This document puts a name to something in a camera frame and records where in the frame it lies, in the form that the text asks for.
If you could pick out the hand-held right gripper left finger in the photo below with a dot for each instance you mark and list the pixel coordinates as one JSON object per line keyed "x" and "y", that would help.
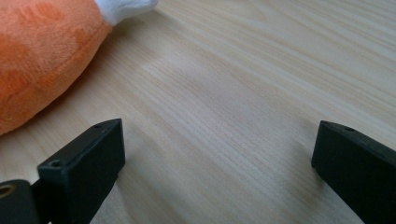
{"x": 81, "y": 168}

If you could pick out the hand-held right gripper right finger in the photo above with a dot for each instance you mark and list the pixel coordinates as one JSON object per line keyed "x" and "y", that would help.
{"x": 358, "y": 174}

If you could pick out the orange and white plush toy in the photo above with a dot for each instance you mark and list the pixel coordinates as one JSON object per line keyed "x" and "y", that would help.
{"x": 40, "y": 59}

